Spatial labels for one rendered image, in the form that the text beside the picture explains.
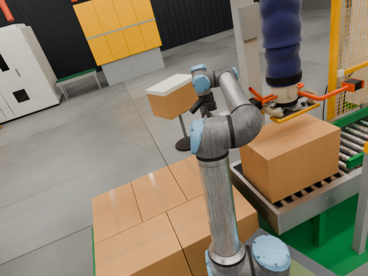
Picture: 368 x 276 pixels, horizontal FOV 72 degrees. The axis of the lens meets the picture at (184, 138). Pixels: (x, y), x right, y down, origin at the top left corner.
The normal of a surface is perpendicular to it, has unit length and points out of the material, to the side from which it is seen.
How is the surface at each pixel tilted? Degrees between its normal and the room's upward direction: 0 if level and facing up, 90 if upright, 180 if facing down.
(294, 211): 90
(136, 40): 90
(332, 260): 0
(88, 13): 90
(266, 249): 9
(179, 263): 90
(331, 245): 0
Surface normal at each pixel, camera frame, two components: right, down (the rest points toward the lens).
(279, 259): -0.09, -0.86
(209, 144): -0.04, 0.38
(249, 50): 0.34, 0.39
